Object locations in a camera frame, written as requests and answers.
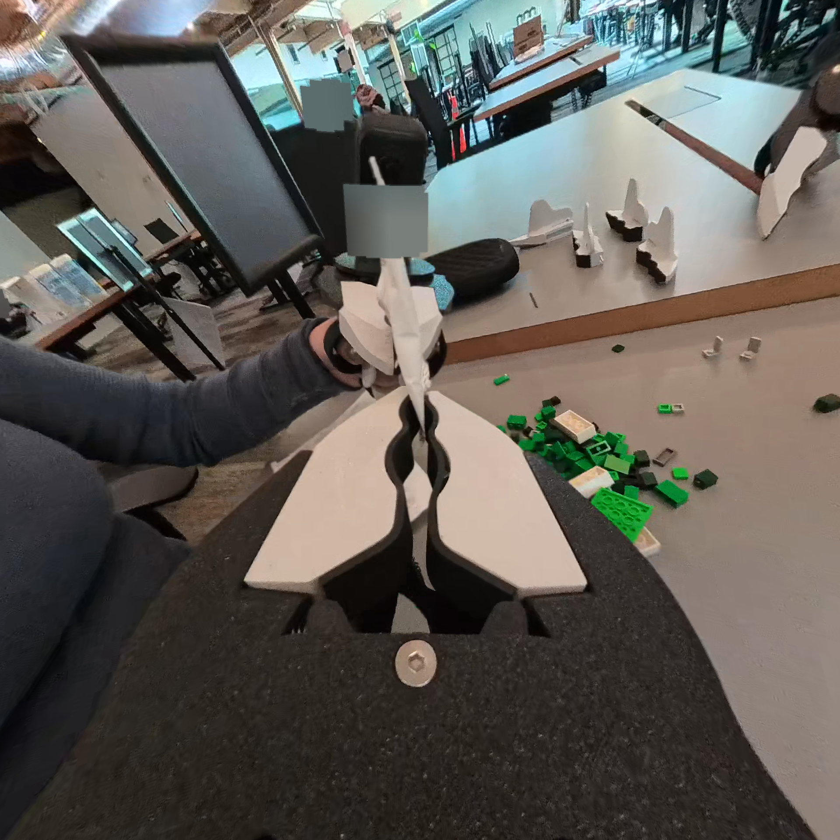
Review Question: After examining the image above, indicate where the pile of lego bricks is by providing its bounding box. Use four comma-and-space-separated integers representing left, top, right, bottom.
497, 395, 719, 526

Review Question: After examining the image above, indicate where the wooden table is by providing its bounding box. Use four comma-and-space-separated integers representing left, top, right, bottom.
472, 29, 621, 126

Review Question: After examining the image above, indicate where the spare hand-held gripper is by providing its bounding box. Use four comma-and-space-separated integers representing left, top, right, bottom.
753, 62, 840, 240

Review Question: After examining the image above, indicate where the white paper bag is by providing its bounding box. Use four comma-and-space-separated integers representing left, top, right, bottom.
369, 156, 437, 442

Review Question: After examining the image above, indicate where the pack of water bottles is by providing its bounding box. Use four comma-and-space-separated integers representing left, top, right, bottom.
0, 255, 89, 322

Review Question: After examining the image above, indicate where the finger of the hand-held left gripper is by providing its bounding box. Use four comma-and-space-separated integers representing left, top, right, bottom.
336, 281, 401, 388
407, 285, 444, 368

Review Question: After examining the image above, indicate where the small desk display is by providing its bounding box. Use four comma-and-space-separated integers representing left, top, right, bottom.
56, 209, 158, 295

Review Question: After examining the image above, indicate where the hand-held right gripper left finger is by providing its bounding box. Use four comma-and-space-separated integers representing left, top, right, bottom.
244, 387, 416, 634

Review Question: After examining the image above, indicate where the person's left forearm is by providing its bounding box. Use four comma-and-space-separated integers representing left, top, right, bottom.
0, 319, 342, 468

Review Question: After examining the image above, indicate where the person's leg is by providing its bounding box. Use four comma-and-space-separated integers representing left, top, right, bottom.
0, 420, 198, 840

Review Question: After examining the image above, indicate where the black quilted pouch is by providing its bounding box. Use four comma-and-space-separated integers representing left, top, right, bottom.
427, 238, 521, 304

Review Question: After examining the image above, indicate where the large black monitor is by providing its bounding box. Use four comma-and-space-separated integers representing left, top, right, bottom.
59, 33, 327, 320

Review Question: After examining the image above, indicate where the white spare finger part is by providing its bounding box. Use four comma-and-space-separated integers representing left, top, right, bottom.
605, 178, 651, 242
572, 203, 605, 269
635, 206, 678, 284
511, 199, 575, 249

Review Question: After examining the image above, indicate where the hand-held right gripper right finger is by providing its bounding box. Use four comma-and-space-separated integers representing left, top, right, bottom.
425, 390, 588, 634

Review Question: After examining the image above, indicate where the person's left hand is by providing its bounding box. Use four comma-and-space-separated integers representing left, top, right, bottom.
307, 317, 378, 395

